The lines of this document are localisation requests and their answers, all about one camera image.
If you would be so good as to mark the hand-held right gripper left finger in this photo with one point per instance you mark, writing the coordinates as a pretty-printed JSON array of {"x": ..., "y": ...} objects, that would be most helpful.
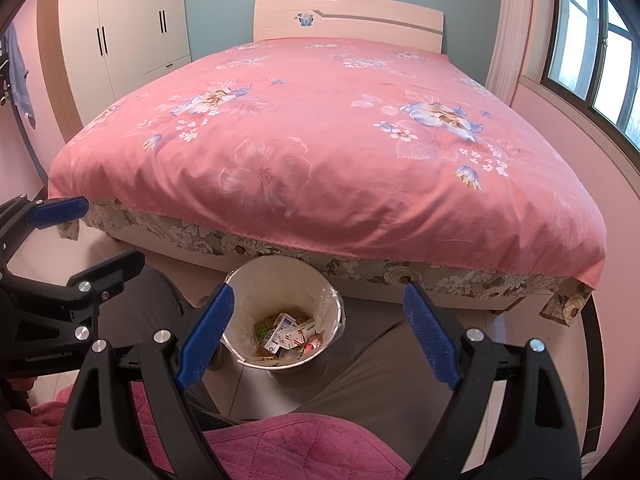
[{"x": 205, "y": 335}]

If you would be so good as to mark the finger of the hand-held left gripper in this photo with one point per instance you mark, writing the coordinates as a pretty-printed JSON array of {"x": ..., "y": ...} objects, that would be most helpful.
[
  {"x": 57, "y": 211},
  {"x": 115, "y": 270}
]

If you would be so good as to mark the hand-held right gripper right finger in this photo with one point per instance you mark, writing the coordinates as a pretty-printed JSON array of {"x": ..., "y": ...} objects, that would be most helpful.
[{"x": 432, "y": 335}]

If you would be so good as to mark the white lined waste bin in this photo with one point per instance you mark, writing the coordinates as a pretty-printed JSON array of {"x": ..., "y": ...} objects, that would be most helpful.
[{"x": 250, "y": 300}]

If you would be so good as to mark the white red striped box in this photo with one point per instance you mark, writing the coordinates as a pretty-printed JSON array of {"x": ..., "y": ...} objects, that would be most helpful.
[{"x": 286, "y": 332}]

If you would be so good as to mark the person's left leg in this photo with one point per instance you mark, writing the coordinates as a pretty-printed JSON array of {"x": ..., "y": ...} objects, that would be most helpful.
[{"x": 145, "y": 305}]

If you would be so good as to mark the beige floral bed skirt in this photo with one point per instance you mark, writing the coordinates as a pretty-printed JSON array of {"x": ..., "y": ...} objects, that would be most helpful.
[{"x": 200, "y": 240}]

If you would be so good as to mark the blue hanging garment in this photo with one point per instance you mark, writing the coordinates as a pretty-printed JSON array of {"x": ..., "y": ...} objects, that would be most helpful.
[{"x": 20, "y": 75}]

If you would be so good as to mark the pink quilted garment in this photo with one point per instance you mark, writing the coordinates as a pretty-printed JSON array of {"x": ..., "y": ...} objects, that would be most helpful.
[{"x": 300, "y": 450}]

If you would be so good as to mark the white wardrobe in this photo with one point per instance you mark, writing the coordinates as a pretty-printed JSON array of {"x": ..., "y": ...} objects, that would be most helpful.
[{"x": 130, "y": 20}]

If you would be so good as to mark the pink floral bedspread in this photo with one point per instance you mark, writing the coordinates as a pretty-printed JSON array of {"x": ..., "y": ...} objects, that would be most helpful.
[{"x": 325, "y": 160}]

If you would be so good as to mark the cream bed headboard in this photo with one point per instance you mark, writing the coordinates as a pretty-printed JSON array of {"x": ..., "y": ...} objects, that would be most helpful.
[{"x": 375, "y": 22}]

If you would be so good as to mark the pale curtain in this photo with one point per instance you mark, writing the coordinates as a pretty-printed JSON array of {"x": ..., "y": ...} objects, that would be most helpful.
[{"x": 515, "y": 25}]

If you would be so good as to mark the dark framed window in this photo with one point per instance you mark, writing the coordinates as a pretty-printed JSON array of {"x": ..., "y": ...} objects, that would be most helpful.
[{"x": 600, "y": 60}]

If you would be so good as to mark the black wall rack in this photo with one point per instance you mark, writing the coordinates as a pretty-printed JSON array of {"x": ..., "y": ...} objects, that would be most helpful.
[{"x": 4, "y": 75}]

